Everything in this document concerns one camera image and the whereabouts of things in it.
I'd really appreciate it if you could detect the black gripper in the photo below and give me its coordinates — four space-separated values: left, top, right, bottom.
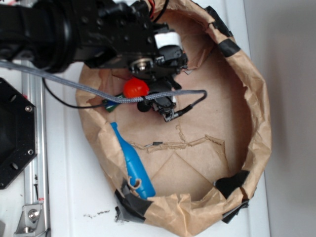
84 0 188 122

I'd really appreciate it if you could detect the orange toy carrot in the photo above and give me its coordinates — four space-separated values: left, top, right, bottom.
102 77 150 112

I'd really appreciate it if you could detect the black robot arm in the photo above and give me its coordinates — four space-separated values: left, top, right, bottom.
0 0 188 121

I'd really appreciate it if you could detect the brown paper bag bin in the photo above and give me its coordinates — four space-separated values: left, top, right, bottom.
76 0 272 237

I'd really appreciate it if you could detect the blue toy bottle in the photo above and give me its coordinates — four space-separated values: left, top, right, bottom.
111 122 156 199

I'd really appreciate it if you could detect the white plastic tray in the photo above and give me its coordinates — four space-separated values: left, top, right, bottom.
45 0 270 237

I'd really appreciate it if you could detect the grey braided cable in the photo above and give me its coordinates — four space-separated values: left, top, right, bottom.
0 60 207 122

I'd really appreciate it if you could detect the thin black wire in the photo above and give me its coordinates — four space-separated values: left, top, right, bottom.
41 78 109 110

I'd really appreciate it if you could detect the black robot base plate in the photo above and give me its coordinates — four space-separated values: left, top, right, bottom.
0 78 37 190

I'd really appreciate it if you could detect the aluminium frame rail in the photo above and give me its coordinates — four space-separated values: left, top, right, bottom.
14 72 51 237

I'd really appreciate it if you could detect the metal corner bracket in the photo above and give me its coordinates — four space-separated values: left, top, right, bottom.
13 203 48 237

